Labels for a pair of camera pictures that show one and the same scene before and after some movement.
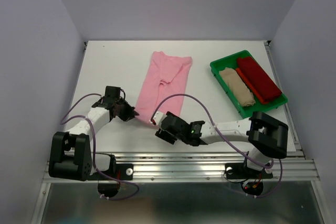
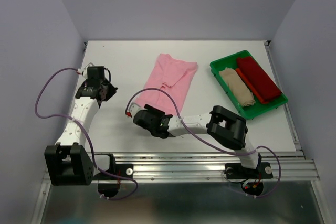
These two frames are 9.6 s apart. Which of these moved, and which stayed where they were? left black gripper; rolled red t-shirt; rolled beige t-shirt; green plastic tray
Moved: left black gripper
Stayed: green plastic tray; rolled beige t-shirt; rolled red t-shirt
